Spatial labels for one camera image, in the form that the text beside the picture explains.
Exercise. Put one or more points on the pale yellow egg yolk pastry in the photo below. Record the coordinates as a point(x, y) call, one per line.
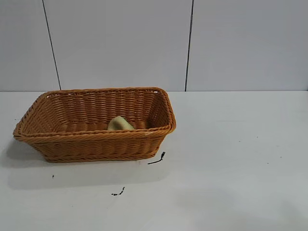
point(119, 124)

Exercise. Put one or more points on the brown woven wicker basket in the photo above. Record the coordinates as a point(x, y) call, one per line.
point(96, 145)

